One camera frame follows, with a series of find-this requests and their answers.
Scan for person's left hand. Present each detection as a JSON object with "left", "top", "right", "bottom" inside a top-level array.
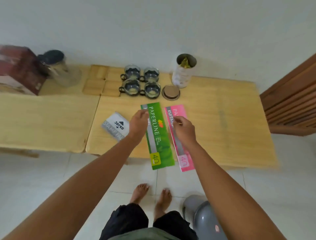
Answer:
[{"left": 128, "top": 109, "right": 150, "bottom": 144}]

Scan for person's right hand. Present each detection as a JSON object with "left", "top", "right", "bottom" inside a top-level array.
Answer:
[{"left": 173, "top": 115, "right": 197, "bottom": 149}]

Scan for green paper pack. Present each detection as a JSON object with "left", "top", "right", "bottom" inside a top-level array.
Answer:
[{"left": 140, "top": 102, "right": 175, "bottom": 171}]

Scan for pink paper pack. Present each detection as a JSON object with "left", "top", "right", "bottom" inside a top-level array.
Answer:
[{"left": 164, "top": 104, "right": 196, "bottom": 172}]

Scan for person's left forearm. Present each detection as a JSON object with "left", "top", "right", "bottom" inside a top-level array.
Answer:
[{"left": 0, "top": 135, "right": 145, "bottom": 240}]

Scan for person's right forearm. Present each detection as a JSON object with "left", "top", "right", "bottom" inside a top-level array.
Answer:
[{"left": 182, "top": 141, "right": 288, "bottom": 240}]

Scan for glass cup with black holder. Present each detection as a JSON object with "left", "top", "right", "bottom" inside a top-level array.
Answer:
[
  {"left": 120, "top": 64, "right": 142, "bottom": 81},
  {"left": 140, "top": 81, "right": 161, "bottom": 99},
  {"left": 119, "top": 79, "right": 142, "bottom": 96},
  {"left": 143, "top": 67, "right": 160, "bottom": 82}
]

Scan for round brass canister lid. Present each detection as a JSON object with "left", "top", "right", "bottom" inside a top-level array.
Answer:
[{"left": 161, "top": 84, "right": 181, "bottom": 101}]

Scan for white stamp pad box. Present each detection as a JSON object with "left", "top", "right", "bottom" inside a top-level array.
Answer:
[{"left": 101, "top": 111, "right": 130, "bottom": 142}]

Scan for white tin canister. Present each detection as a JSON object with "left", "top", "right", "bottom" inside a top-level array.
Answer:
[{"left": 171, "top": 53, "right": 197, "bottom": 89}]

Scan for wooden tray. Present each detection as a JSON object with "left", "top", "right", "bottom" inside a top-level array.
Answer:
[{"left": 82, "top": 64, "right": 124, "bottom": 97}]

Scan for person's left foot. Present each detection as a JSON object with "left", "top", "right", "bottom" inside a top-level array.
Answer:
[{"left": 130, "top": 183, "right": 150, "bottom": 205}]

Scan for person's foot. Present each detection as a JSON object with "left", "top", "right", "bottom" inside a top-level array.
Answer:
[
  {"left": 154, "top": 188, "right": 173, "bottom": 221},
  {"left": 130, "top": 183, "right": 150, "bottom": 205}
]

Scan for person's right foot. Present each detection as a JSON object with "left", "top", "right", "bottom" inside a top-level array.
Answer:
[{"left": 154, "top": 188, "right": 173, "bottom": 221}]

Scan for glass jar with black lid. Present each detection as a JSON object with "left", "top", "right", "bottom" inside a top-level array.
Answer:
[{"left": 37, "top": 50, "right": 82, "bottom": 88}]

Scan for grey plastic stool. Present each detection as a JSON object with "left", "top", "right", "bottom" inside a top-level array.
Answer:
[{"left": 182, "top": 195, "right": 228, "bottom": 240}]

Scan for black shorts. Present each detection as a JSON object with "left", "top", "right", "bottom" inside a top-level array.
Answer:
[{"left": 99, "top": 203, "right": 198, "bottom": 240}]

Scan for brown wooden louvred door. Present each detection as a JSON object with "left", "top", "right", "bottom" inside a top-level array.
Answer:
[{"left": 259, "top": 53, "right": 316, "bottom": 137}]

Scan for olive green shirt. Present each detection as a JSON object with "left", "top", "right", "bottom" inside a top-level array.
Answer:
[{"left": 108, "top": 227, "right": 181, "bottom": 240}]

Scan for dark red cardboard box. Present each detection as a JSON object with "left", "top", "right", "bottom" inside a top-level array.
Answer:
[{"left": 0, "top": 45, "right": 48, "bottom": 96}]

